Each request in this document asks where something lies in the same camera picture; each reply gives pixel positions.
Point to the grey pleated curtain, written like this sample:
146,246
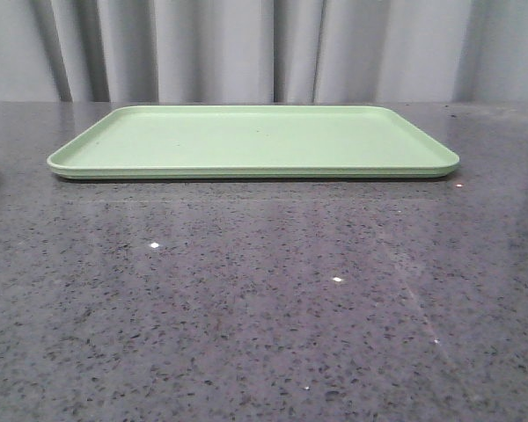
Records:
263,51

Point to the light green plastic tray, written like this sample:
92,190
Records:
253,141

